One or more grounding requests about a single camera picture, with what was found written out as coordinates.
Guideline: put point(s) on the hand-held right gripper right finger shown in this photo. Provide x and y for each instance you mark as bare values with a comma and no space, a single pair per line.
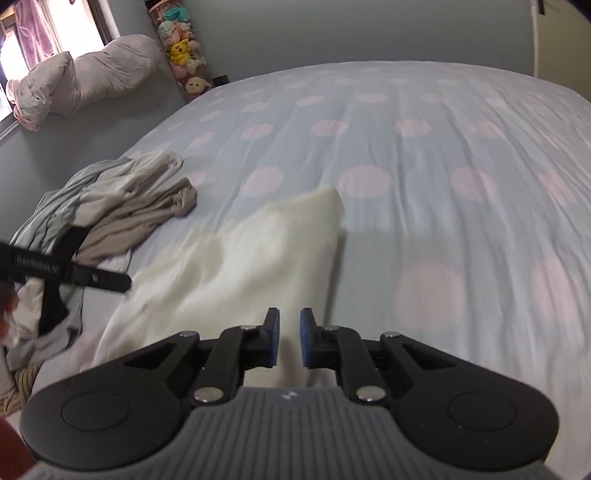
305,341

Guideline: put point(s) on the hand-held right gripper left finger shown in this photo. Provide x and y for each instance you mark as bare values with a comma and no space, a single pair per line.
273,339

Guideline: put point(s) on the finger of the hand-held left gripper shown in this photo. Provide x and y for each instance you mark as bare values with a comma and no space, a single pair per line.
104,279

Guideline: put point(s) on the cream turtleneck sweater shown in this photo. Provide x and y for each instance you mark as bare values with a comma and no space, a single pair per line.
254,267

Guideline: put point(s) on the person's left hand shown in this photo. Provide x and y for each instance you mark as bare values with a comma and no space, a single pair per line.
8,302

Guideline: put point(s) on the black garment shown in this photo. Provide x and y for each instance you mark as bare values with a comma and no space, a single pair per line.
60,304

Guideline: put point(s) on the beige garment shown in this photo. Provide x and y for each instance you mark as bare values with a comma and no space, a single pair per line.
138,217

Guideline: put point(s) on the white fleece garment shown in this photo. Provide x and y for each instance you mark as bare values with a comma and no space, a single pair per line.
134,177

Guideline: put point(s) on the striped yellow brown garment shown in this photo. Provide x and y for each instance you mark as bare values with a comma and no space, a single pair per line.
21,390

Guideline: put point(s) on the person's red clothing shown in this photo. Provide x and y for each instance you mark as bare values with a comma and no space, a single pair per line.
11,447

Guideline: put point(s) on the rolled polka dot duvet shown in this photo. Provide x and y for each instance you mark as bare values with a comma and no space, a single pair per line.
97,74

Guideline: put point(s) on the window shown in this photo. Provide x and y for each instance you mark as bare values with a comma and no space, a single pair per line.
9,60

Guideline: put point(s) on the polka dot bed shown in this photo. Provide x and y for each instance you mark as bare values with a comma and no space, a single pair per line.
415,161

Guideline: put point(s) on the pink curtain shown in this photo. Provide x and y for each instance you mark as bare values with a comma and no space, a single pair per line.
37,27

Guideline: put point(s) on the column of plush toys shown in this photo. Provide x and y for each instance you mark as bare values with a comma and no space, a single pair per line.
182,50

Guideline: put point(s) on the cream door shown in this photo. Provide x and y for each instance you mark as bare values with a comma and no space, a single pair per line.
565,50

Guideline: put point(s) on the black wall socket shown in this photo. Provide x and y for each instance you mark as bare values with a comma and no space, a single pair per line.
220,80

